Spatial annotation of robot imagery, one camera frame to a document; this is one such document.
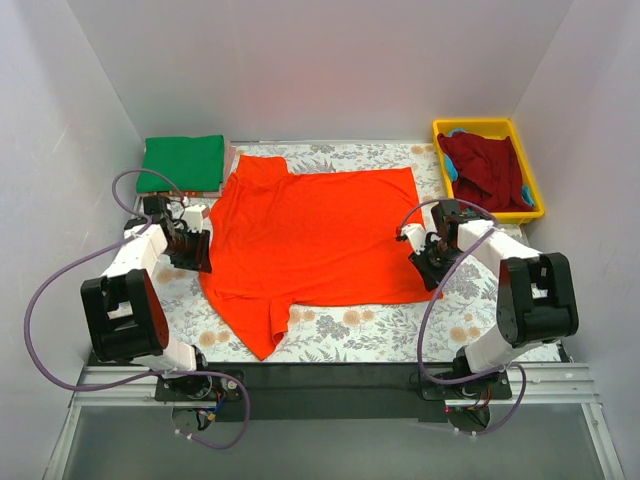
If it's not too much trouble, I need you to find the orange t shirt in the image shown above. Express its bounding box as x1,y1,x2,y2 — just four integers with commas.
200,156,433,360

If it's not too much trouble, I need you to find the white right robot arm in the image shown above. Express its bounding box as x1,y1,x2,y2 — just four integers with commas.
396,198,579,398

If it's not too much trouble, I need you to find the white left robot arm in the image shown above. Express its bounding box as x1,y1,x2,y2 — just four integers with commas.
80,195,213,400

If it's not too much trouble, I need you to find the floral patterned table mat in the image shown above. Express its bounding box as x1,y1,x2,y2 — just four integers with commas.
153,143,497,363

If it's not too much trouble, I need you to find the folded green t shirt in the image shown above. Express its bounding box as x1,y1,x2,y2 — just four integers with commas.
143,135,226,192

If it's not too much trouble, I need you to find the dark red t shirt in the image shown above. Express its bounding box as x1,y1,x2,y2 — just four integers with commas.
437,132,526,213

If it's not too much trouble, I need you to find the folded pink t shirt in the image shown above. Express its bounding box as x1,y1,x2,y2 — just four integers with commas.
168,136,236,198

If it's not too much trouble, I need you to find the yellow plastic bin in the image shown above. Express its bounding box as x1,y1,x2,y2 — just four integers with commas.
432,117,545,224

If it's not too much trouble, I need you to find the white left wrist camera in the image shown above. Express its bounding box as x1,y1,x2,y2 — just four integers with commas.
181,197,209,233

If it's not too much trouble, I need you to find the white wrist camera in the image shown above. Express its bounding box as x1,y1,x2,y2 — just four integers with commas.
181,197,209,233
396,223,427,254

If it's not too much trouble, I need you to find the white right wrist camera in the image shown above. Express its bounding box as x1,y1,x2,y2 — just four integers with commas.
396,223,427,254

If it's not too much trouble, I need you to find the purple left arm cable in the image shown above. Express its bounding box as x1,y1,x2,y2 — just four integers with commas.
23,168,250,449

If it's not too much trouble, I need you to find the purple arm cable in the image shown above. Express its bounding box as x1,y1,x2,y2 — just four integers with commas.
397,198,527,437
23,168,250,449

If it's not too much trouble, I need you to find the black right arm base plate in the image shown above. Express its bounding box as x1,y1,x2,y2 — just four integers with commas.
402,370,512,403

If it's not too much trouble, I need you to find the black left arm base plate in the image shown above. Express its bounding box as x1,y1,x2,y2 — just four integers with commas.
154,369,244,402

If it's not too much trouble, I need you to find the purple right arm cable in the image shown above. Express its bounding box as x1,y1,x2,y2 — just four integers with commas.
397,198,527,437

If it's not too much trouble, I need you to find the aluminium frame rail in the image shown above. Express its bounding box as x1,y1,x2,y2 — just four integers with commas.
45,363,624,479

